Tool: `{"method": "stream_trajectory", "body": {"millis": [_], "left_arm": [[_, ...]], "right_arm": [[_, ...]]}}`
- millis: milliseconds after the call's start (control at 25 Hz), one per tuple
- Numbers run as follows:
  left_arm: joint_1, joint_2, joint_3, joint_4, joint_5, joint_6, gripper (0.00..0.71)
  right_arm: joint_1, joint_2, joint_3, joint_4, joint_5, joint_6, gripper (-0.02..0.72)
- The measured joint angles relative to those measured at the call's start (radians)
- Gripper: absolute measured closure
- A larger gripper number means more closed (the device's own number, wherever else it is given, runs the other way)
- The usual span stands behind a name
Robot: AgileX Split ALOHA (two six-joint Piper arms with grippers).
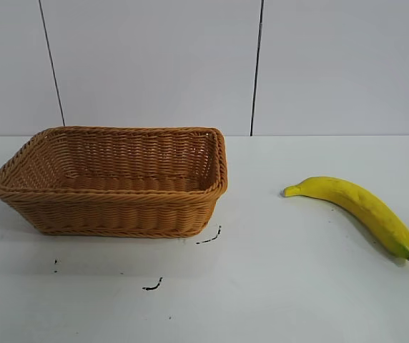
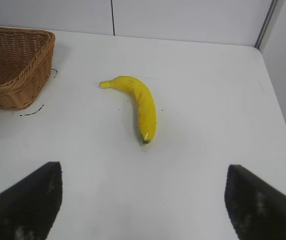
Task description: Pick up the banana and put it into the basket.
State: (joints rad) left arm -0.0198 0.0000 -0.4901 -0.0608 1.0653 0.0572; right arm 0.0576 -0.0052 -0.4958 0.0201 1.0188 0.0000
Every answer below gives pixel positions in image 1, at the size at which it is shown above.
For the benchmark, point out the yellow banana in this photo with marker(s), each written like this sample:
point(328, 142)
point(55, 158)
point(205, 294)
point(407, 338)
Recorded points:
point(369, 209)

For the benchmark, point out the brown woven wicker basket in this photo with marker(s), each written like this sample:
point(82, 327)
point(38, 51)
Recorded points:
point(118, 214)

